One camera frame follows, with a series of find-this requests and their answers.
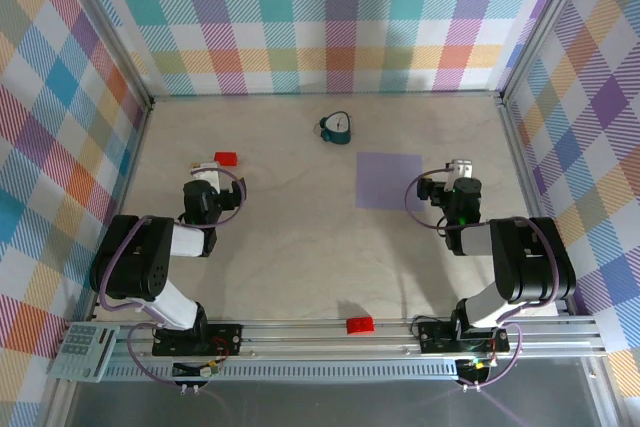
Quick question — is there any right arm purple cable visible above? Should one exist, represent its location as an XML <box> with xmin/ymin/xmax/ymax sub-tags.
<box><xmin>403</xmin><ymin>171</ymin><xmax>564</xmax><ymax>391</ymax></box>

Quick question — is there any aluminium rail under plaid wall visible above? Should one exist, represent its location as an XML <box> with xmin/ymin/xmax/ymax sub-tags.
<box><xmin>149</xmin><ymin>90</ymin><xmax>503</xmax><ymax>99</ymax></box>

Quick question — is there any right aluminium frame post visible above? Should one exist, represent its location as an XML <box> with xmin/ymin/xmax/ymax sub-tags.
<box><xmin>497</xmin><ymin>0</ymin><xmax>600</xmax><ymax>106</ymax></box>

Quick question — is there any grey keypad calculator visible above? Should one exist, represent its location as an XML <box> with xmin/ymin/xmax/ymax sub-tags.
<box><xmin>47</xmin><ymin>322</ymin><xmax>121</xmax><ymax>383</ymax></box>

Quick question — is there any red two-stud brick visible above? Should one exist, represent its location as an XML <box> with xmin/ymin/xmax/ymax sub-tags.
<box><xmin>345</xmin><ymin>315</ymin><xmax>376</xmax><ymax>336</ymax></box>

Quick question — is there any left aluminium frame post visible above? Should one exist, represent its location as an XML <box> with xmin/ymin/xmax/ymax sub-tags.
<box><xmin>62</xmin><ymin>0</ymin><xmax>155</xmax><ymax>108</ymax></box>

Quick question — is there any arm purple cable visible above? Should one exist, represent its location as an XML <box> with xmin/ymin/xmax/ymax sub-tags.
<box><xmin>403</xmin><ymin>171</ymin><xmax>564</xmax><ymax>391</ymax></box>
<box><xmin>97</xmin><ymin>168</ymin><xmax>250</xmax><ymax>391</ymax></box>

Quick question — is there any left aluminium side rail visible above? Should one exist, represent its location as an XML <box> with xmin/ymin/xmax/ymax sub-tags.
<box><xmin>84</xmin><ymin>99</ymin><xmax>154</xmax><ymax>321</ymax></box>

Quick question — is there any slotted grey cable duct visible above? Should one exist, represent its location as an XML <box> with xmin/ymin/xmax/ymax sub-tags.
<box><xmin>102</xmin><ymin>360</ymin><xmax>461</xmax><ymax>381</ymax></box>

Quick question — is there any right aluminium side rail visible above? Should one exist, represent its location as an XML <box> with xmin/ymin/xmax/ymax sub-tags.
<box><xmin>498</xmin><ymin>99</ymin><xmax>575</xmax><ymax>318</ymax></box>

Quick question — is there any teal alarm clock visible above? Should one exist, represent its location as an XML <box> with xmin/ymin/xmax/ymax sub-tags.
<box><xmin>313</xmin><ymin>111</ymin><xmax>354</xmax><ymax>147</ymax></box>

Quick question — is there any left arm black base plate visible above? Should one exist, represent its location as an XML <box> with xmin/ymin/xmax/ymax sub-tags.
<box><xmin>151</xmin><ymin>322</ymin><xmax>245</xmax><ymax>357</ymax></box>

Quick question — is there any grey metal sheet panel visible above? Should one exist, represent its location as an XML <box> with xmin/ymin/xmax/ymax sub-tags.
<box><xmin>64</xmin><ymin>379</ymin><xmax>626</xmax><ymax>427</ymax></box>

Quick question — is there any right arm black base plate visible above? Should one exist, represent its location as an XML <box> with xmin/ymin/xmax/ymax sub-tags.
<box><xmin>417</xmin><ymin>320</ymin><xmax>511</xmax><ymax>354</ymax></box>

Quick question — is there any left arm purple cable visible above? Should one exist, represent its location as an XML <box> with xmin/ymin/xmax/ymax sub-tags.
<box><xmin>97</xmin><ymin>168</ymin><xmax>250</xmax><ymax>391</ymax></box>

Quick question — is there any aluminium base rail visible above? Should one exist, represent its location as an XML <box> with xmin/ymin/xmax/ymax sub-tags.
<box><xmin>49</xmin><ymin>315</ymin><xmax>609</xmax><ymax>364</ymax></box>

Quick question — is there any aluminium side rail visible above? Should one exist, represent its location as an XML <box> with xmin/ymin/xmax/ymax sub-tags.
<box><xmin>498</xmin><ymin>99</ymin><xmax>575</xmax><ymax>318</ymax></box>
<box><xmin>84</xmin><ymin>99</ymin><xmax>154</xmax><ymax>321</ymax></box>

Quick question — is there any aluminium frame post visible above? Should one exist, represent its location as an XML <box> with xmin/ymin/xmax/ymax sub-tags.
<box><xmin>62</xmin><ymin>0</ymin><xmax>155</xmax><ymax>108</ymax></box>
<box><xmin>497</xmin><ymin>0</ymin><xmax>600</xmax><ymax>106</ymax></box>

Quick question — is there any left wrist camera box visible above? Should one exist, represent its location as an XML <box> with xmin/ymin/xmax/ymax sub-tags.
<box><xmin>191</xmin><ymin>161</ymin><xmax>222</xmax><ymax>194</ymax></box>

